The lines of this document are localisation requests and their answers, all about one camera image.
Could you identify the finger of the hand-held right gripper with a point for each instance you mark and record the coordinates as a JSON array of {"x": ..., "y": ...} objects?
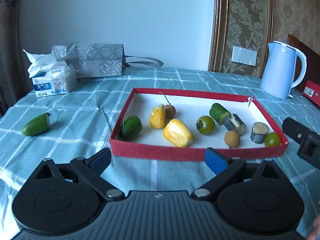
[
  {"x": 311, "y": 150},
  {"x": 293, "y": 128}
]

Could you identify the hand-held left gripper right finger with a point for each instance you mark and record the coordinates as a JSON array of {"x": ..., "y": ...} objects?
[{"x": 215, "y": 161}]

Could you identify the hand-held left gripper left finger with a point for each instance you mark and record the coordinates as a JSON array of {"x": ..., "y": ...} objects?
[{"x": 100, "y": 160}]

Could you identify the green tomato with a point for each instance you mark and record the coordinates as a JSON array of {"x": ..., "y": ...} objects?
[
  {"x": 273, "y": 140},
  {"x": 206, "y": 125}
]

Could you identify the brown longan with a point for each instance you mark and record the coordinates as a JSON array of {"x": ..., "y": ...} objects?
[{"x": 232, "y": 139}]

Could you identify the round sugarcane piece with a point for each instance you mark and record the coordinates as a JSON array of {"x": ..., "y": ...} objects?
[{"x": 259, "y": 132}]

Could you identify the split sugarcane piece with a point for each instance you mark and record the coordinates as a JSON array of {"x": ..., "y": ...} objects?
[{"x": 236, "y": 127}]

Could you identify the dark green cucumber piece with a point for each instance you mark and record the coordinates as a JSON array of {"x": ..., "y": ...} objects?
[{"x": 131, "y": 127}]

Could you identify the yellow jackfruit piece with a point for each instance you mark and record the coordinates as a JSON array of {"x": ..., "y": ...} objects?
[
  {"x": 157, "y": 117},
  {"x": 177, "y": 133}
]

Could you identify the cut green cucumber piece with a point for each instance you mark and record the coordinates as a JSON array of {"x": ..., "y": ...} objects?
[{"x": 218, "y": 112}]

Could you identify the shallow red cardboard box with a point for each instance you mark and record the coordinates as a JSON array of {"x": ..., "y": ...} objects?
[{"x": 190, "y": 105}]

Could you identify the longan with long stem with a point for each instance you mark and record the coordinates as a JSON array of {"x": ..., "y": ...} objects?
[{"x": 170, "y": 111}]

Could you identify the person's right hand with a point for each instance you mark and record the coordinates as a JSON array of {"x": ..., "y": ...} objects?
[{"x": 315, "y": 231}]

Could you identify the flat red box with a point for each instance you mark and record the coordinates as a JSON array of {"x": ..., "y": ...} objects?
[{"x": 315, "y": 90}]

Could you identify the light blue electric kettle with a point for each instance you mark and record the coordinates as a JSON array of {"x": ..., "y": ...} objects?
[{"x": 277, "y": 72}]

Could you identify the brown wooden headboard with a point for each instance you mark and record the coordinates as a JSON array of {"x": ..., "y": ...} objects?
[{"x": 313, "y": 67}]

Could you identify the cucumber piece with stem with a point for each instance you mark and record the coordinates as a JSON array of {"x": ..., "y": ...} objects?
[{"x": 35, "y": 126}]

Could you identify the white tissue pack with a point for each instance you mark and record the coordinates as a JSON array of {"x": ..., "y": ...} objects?
[{"x": 55, "y": 80}]

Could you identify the silver patterned gift bag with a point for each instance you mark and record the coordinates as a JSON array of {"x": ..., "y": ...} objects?
[{"x": 100, "y": 57}]

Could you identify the ornate framed wallpaper panel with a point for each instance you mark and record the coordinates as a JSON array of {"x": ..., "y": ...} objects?
[{"x": 220, "y": 30}]

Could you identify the brown curtain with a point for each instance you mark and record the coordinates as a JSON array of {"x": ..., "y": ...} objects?
[{"x": 7, "y": 30}]

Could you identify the white wall switch panel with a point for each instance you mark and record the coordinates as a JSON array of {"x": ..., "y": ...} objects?
[{"x": 243, "y": 55}]

